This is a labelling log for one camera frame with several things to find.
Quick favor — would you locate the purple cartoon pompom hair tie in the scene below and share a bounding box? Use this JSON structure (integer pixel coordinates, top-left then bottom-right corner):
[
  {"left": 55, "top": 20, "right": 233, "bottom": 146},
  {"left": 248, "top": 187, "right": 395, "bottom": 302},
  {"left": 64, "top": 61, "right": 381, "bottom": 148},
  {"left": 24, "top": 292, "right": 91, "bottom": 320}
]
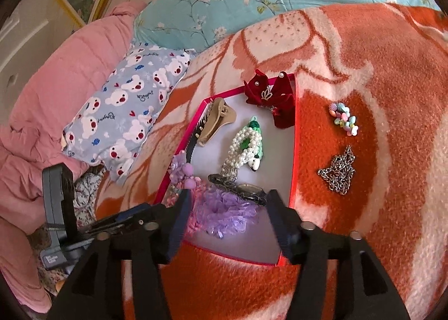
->
[{"left": 168, "top": 150, "right": 202, "bottom": 191}]

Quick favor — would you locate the pink lace flower scrunchie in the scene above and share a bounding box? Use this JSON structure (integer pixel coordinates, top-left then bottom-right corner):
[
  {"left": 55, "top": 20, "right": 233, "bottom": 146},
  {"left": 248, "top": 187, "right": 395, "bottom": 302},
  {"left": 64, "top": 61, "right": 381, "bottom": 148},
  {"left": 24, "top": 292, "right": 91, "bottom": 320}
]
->
[{"left": 164, "top": 179, "right": 207, "bottom": 237}]

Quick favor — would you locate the purple lace flower scrunchie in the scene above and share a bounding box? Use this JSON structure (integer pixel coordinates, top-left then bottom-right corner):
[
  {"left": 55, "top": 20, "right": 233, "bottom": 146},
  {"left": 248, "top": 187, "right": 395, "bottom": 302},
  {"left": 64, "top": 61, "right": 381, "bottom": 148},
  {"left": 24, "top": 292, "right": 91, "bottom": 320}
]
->
[{"left": 187, "top": 186, "right": 259, "bottom": 239}]

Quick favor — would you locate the green braided hair tie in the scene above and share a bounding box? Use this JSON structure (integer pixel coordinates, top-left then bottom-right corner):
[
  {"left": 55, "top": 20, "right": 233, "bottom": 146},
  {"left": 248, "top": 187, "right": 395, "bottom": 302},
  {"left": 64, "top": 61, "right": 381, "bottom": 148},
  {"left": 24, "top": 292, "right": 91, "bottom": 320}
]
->
[{"left": 239, "top": 115, "right": 264, "bottom": 172}]

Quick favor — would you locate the white pearl scrunchie bracelet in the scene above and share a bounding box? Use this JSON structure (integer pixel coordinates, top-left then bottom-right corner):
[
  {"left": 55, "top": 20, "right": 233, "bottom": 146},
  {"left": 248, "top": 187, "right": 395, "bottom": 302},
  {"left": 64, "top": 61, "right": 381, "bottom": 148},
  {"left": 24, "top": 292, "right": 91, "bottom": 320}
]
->
[{"left": 219, "top": 126, "right": 264, "bottom": 184}]

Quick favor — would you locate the black hair comb clip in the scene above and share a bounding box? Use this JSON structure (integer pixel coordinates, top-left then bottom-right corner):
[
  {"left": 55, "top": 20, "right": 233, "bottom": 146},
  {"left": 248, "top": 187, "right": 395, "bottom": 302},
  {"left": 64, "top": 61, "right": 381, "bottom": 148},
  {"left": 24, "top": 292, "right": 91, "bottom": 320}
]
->
[{"left": 185, "top": 104, "right": 211, "bottom": 163}]

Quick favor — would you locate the beige claw hair clip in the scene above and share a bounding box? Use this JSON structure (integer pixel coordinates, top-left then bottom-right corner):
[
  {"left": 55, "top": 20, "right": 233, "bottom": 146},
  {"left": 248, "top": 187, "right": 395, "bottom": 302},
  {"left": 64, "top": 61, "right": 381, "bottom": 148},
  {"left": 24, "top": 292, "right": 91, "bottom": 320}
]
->
[{"left": 197, "top": 98, "right": 237, "bottom": 147}]

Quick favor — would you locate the silver chain necklace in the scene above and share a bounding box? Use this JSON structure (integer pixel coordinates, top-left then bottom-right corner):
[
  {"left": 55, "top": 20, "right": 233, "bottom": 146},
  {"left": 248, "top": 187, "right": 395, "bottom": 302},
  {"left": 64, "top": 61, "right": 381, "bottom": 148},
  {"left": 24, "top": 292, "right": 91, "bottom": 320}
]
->
[{"left": 316, "top": 145, "right": 357, "bottom": 196}]

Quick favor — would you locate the dark red velvet bow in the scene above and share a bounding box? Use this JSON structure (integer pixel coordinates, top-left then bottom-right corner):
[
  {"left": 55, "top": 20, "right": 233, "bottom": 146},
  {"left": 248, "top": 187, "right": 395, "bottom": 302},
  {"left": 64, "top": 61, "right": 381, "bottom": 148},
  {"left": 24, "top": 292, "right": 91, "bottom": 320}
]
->
[{"left": 244, "top": 69, "right": 295, "bottom": 129}]

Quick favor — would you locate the black red crochet hair clip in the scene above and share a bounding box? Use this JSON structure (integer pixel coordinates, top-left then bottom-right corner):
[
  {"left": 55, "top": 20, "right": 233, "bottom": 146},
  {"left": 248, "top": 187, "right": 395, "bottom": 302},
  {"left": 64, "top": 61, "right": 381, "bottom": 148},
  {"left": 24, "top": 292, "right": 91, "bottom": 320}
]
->
[{"left": 208, "top": 173, "right": 267, "bottom": 206}]

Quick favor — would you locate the person's left hand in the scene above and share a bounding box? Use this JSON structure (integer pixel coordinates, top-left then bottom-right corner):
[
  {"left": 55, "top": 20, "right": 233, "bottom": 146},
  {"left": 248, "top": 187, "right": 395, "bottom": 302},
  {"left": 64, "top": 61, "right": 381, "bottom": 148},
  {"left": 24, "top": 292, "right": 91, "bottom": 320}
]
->
[{"left": 55, "top": 279, "right": 66, "bottom": 293}]

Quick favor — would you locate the red shallow box lid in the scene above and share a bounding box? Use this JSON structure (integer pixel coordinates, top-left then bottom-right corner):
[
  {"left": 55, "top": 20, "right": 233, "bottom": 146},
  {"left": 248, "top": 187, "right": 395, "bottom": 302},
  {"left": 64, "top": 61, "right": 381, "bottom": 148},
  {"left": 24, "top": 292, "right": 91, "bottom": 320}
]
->
[{"left": 156, "top": 85, "right": 295, "bottom": 265}]

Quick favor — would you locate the blue bear print pillow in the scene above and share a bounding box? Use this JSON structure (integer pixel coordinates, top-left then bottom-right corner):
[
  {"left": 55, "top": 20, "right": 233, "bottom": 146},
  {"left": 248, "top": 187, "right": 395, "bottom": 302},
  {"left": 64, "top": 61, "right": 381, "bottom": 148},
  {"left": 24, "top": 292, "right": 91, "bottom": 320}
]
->
[{"left": 62, "top": 42, "right": 196, "bottom": 184}]

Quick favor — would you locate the pink quilt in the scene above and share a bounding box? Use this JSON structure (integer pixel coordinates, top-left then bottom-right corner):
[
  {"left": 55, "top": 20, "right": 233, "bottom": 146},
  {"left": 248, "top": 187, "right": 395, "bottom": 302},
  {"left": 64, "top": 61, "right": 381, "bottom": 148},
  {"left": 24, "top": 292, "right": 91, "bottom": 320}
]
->
[{"left": 1, "top": 1, "right": 146, "bottom": 313}]

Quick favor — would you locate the orange white fleece blanket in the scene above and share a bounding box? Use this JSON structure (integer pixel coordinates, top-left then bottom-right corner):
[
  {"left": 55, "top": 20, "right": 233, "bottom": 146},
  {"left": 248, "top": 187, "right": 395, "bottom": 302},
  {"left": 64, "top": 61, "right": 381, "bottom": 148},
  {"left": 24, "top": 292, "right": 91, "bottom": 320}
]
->
[{"left": 96, "top": 4, "right": 447, "bottom": 319}]

